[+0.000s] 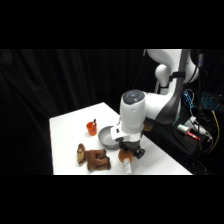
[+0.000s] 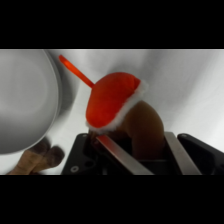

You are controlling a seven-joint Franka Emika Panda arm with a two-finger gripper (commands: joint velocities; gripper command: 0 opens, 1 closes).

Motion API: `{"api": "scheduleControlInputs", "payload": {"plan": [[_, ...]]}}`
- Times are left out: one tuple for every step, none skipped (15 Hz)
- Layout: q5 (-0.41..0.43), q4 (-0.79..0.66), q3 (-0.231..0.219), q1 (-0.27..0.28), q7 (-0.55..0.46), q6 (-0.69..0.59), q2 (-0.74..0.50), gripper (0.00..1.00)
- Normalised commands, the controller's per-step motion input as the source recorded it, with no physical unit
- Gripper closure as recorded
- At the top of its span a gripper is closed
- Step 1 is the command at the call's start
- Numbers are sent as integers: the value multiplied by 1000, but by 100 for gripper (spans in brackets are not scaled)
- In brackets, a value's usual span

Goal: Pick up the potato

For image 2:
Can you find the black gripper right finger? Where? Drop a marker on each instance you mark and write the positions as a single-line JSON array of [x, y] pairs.
[[190, 156]]

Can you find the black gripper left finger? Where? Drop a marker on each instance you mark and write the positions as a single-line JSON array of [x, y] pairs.
[[110, 156]]

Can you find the potato plush with red hat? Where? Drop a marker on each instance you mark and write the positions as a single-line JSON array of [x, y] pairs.
[[113, 100]]

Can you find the brown plush monkey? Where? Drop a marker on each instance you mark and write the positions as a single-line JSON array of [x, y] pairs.
[[40, 159]]

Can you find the grey metal bowl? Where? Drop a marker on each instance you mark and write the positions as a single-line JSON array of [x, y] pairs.
[[28, 100]]

